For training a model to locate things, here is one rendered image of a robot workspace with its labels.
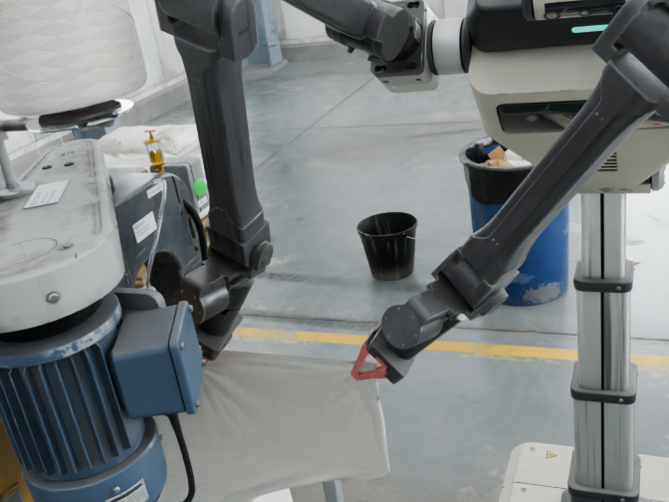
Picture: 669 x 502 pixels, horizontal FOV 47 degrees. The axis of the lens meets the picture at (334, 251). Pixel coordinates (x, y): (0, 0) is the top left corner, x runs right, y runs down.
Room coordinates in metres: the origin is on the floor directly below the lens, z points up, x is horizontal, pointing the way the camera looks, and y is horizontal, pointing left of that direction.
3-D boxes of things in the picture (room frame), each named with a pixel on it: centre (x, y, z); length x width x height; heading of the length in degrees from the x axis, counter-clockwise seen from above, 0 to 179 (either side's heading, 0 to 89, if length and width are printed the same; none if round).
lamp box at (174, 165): (1.27, 0.24, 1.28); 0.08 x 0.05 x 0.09; 66
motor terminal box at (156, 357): (0.74, 0.21, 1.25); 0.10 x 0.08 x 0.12; 1
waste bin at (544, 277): (3.10, -0.82, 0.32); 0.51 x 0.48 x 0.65; 156
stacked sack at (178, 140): (4.57, 1.00, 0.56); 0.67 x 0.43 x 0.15; 66
